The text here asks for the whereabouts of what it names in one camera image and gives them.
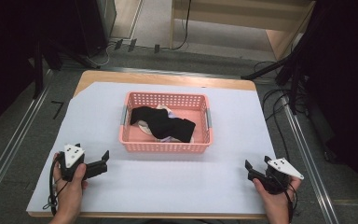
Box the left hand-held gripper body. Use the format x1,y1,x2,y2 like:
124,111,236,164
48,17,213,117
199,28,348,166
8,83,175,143
57,143,89,182

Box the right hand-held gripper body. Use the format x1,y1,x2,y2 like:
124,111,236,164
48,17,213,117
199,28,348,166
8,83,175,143
262,157,305,196

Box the person's right hand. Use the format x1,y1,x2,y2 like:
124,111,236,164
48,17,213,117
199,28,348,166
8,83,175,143
253,176,302,217

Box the person's left hand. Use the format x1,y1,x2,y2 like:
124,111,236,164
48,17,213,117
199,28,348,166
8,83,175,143
52,152,89,217

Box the pink plastic basket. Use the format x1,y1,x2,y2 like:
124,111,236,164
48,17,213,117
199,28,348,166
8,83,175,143
118,91,214,154

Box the white patterned cloth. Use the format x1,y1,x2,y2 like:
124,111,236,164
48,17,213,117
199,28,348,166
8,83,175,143
136,104,195,144

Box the white paper sheet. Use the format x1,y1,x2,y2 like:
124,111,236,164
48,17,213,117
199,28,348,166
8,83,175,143
26,81,276,216

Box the black cloth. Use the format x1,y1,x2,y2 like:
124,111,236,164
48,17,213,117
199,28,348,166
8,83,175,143
129,105,197,144

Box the black metal stand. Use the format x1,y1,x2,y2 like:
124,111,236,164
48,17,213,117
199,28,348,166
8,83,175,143
31,29,102,100
241,0,316,116

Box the black curtain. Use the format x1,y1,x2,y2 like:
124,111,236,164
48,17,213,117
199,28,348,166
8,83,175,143
297,0,358,213
0,0,78,139

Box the dark cabinet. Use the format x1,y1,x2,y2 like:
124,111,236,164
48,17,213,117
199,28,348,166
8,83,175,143
74,0,117,58

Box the light wooden shelf unit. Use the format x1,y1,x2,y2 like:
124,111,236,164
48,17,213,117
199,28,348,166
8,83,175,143
168,0,317,62

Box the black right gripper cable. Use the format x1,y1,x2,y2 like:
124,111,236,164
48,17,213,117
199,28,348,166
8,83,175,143
273,174,300,224

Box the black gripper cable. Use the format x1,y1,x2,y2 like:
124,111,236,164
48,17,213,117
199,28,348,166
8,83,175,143
273,174,300,224
42,156,61,217

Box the metal floor rail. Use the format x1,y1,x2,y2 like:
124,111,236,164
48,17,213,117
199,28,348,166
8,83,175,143
60,63,241,80
0,69,54,216
280,92,340,224

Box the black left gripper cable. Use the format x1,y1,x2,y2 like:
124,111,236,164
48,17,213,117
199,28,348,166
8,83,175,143
42,156,61,217

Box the black floor cables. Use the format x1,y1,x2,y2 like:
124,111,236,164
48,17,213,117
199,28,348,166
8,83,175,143
253,59,309,162

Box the white floor cable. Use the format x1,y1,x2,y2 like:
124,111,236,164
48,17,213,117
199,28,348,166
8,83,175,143
85,41,117,68

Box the black hanging cable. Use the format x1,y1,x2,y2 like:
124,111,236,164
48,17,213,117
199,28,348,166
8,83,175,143
171,0,193,51

